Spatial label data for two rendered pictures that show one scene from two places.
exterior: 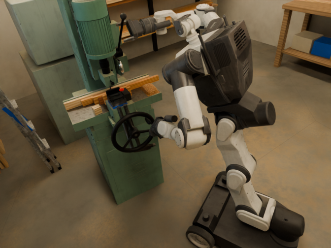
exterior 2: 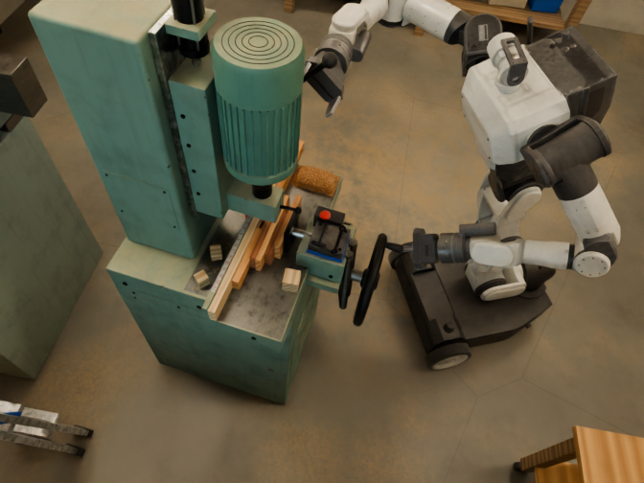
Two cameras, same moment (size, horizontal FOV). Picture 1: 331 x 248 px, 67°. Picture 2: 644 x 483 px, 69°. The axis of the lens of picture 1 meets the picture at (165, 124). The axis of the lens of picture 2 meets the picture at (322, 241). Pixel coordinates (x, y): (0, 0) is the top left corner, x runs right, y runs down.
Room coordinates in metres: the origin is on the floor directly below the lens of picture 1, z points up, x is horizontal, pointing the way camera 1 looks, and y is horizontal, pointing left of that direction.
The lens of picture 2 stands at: (0.89, 0.88, 2.02)
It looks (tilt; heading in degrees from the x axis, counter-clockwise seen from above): 55 degrees down; 304
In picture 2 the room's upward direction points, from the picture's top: 9 degrees clockwise
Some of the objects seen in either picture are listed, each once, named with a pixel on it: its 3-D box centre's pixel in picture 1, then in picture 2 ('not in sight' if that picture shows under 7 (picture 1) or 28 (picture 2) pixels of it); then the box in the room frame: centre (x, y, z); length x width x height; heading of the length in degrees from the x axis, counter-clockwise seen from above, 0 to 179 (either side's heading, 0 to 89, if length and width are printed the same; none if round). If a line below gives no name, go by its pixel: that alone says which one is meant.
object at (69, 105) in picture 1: (109, 91); (255, 225); (1.49, 0.35, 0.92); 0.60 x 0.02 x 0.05; 115
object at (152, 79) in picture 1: (121, 89); (271, 207); (1.51, 0.27, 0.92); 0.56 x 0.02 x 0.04; 115
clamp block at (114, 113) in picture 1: (120, 107); (325, 248); (1.30, 0.26, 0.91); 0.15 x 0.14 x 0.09; 115
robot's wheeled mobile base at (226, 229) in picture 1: (249, 214); (480, 286); (0.91, -0.50, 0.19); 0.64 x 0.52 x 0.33; 55
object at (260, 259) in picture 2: (111, 95); (272, 231); (1.44, 0.33, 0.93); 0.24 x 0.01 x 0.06; 115
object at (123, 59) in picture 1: (120, 63); not in sight; (1.71, 0.27, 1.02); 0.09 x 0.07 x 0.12; 115
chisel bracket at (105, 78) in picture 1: (107, 77); (256, 200); (1.49, 0.34, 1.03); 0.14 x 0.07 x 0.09; 25
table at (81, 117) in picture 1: (117, 107); (296, 248); (1.37, 0.30, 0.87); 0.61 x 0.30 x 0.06; 115
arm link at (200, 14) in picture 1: (192, 18); (380, 9); (1.58, -0.23, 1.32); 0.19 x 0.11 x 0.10; 102
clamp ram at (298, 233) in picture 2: (115, 97); (301, 234); (1.37, 0.29, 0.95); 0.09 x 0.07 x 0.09; 115
